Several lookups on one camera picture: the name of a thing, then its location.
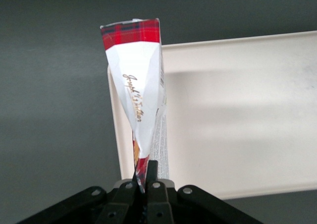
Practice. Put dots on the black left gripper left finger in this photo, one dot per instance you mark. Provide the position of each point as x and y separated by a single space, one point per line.
119 204

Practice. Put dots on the white rectangular tray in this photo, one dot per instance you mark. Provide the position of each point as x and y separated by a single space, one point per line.
235 115

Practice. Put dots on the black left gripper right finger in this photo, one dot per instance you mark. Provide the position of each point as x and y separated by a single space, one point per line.
161 204

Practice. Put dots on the red tartan cookie box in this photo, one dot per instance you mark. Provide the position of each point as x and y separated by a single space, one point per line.
138 85

